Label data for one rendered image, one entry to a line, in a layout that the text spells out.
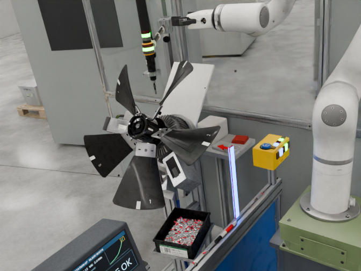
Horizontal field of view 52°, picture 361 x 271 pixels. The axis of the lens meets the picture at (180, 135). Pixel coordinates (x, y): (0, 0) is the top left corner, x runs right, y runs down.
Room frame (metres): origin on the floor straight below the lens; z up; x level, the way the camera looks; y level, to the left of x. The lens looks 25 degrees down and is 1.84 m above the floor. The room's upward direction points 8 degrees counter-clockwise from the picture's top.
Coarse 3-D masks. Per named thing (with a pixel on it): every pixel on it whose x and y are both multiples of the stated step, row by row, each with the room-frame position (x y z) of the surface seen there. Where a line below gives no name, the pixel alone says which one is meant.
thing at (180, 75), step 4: (184, 60) 1.66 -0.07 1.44; (180, 64) 1.68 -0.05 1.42; (188, 64) 1.58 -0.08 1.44; (180, 68) 1.63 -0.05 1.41; (184, 68) 1.58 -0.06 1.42; (188, 68) 1.54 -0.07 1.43; (192, 68) 1.51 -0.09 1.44; (176, 72) 1.69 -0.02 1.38; (180, 72) 1.59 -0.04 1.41; (184, 72) 1.55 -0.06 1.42; (188, 72) 1.51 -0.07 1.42; (176, 76) 1.60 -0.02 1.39; (180, 76) 1.55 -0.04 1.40; (184, 76) 1.51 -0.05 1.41; (176, 80) 1.56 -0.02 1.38; (180, 80) 1.52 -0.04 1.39; (172, 84) 1.56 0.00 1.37; (176, 84) 1.52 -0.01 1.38; (172, 88) 1.53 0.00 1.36; (168, 92) 1.54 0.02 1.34; (164, 96) 1.57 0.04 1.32; (164, 100) 1.52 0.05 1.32; (160, 104) 1.53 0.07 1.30
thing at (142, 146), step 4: (136, 144) 1.49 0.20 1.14; (140, 144) 1.49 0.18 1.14; (144, 144) 1.50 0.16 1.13; (148, 144) 1.50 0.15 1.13; (152, 144) 1.50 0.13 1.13; (136, 148) 1.48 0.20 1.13; (140, 148) 1.48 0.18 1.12; (144, 148) 1.49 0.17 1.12; (148, 148) 1.49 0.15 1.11; (152, 148) 1.49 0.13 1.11; (136, 152) 1.47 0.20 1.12; (140, 152) 1.47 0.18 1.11; (144, 152) 1.47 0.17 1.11; (148, 152) 1.48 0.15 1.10; (152, 152) 1.48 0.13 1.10; (148, 156) 1.47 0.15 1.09; (152, 156) 1.47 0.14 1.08
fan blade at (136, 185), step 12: (144, 156) 1.46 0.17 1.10; (132, 168) 1.42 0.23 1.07; (144, 168) 1.42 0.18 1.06; (156, 168) 1.43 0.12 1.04; (132, 180) 1.39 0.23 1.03; (144, 180) 1.39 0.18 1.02; (156, 180) 1.39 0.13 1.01; (120, 192) 1.36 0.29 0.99; (132, 192) 1.35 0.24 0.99; (144, 192) 1.35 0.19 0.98; (156, 192) 1.35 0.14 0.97; (120, 204) 1.33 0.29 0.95; (132, 204) 1.32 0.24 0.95; (144, 204) 1.32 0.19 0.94; (156, 204) 1.31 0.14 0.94
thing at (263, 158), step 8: (272, 136) 1.51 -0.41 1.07; (280, 136) 1.50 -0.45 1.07; (272, 144) 1.44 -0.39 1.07; (280, 144) 1.43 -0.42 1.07; (256, 152) 1.42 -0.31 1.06; (264, 152) 1.39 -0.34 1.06; (272, 152) 1.37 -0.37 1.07; (288, 152) 1.47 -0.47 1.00; (256, 160) 1.42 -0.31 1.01; (264, 160) 1.39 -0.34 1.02; (272, 160) 1.37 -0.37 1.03; (280, 160) 1.41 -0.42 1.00; (272, 168) 1.37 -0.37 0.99
